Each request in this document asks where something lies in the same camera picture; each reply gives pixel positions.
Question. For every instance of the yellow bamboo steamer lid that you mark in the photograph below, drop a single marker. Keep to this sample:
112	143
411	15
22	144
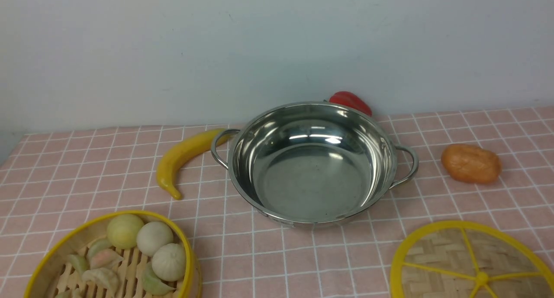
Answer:
461	259

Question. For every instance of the yellow bamboo steamer basket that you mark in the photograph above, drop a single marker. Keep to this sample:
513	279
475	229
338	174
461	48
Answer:
57	277

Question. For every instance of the stainless steel pot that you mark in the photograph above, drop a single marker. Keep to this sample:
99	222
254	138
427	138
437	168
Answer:
313	164

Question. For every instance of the red plastic pepper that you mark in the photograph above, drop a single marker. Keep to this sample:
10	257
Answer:
351	100

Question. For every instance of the yellow plastic banana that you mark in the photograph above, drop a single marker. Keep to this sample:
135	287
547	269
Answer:
169	166

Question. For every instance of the white bun upper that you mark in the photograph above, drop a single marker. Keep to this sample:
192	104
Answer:
152	236

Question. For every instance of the white pleated bun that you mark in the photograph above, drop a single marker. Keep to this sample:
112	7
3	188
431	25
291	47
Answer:
169	262

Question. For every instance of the pale yellow bun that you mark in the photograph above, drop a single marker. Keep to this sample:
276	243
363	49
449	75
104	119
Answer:
123	229

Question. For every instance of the green dumpling right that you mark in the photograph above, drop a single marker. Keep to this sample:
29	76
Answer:
152	284

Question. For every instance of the orange bread roll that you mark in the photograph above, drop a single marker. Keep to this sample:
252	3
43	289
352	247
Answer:
471	164

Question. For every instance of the pink green dumpling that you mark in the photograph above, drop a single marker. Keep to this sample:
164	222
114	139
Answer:
101	255

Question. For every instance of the white dumpling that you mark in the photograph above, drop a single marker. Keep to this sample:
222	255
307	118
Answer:
104	277

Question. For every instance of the pink checkered tablecloth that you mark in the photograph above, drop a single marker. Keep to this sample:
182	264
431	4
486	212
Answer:
54	182

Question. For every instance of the green dumpling left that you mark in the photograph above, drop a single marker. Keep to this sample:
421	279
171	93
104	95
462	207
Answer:
79	263

